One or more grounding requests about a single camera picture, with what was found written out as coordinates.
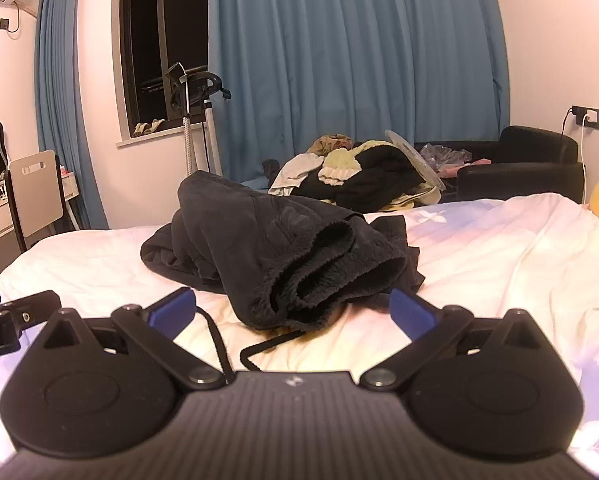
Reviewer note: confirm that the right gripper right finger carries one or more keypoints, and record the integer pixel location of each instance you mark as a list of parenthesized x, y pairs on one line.
[(434, 334)]

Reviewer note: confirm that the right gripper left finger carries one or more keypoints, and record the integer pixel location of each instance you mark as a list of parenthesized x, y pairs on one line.
[(153, 331)]

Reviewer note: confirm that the black sweatpants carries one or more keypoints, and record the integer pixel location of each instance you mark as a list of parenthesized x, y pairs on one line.
[(293, 268)]

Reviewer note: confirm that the pile of clothes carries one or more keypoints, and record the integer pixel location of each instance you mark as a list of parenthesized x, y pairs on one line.
[(369, 176)]

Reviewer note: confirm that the white dresser desk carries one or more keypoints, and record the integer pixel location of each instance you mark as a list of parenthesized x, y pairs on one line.
[(9, 247)]

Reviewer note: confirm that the clear plastic bag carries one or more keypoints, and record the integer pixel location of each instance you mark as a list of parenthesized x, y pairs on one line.
[(440, 157)]

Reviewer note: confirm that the narrow blue curtain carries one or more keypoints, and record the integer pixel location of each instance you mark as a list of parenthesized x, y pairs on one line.
[(59, 111)]

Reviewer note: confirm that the black armchair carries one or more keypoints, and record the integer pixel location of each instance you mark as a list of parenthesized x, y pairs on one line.
[(523, 161)]

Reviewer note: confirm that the large blue curtain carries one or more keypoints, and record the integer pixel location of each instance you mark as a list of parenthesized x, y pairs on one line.
[(430, 70)]

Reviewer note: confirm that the dark window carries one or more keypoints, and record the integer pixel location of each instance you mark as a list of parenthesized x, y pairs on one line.
[(155, 35)]

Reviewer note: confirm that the wall power outlet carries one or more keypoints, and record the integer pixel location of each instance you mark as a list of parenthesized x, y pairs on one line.
[(586, 117)]

